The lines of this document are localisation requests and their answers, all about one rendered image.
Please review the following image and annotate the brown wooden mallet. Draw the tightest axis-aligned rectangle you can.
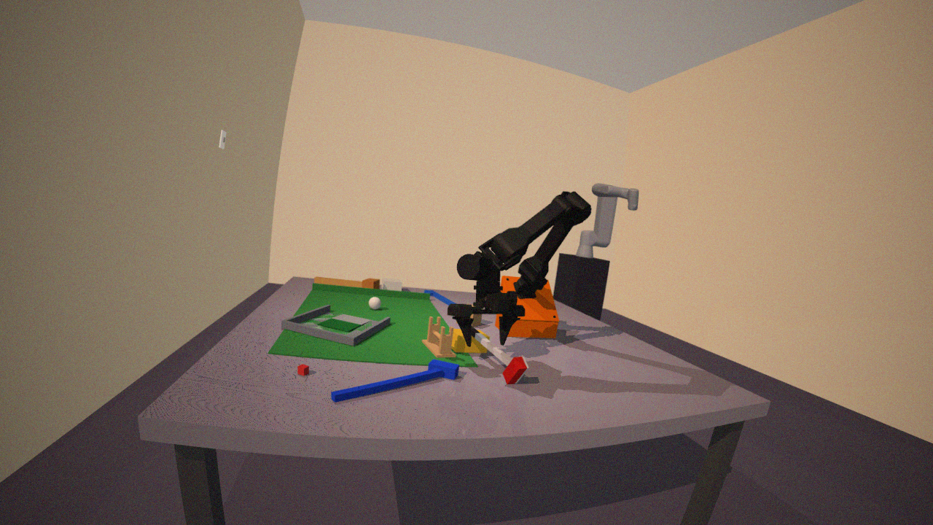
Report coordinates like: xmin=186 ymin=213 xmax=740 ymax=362
xmin=314 ymin=277 xmax=380 ymax=289

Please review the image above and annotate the green putting mat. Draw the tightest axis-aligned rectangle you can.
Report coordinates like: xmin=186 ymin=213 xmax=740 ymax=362
xmin=268 ymin=290 xmax=478 ymax=368

